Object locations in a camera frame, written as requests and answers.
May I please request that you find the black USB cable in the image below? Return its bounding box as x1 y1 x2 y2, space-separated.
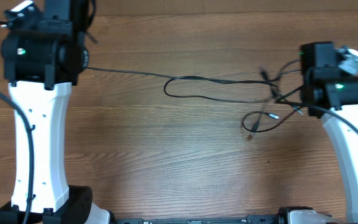
84 58 304 104

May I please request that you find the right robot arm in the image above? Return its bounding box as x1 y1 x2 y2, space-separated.
300 42 358 223

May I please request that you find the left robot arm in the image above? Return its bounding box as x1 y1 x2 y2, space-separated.
0 0 114 223

